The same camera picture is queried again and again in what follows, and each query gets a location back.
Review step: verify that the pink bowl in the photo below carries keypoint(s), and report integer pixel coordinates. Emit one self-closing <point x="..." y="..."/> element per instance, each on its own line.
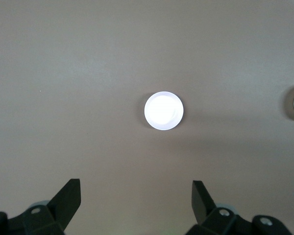
<point x="164" y="111"/>

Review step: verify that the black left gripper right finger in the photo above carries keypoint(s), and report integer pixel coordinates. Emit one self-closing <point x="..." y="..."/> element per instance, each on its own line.
<point x="203" y="203"/>

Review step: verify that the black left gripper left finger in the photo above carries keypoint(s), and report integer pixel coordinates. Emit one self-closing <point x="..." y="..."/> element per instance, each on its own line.
<point x="63" y="205"/>

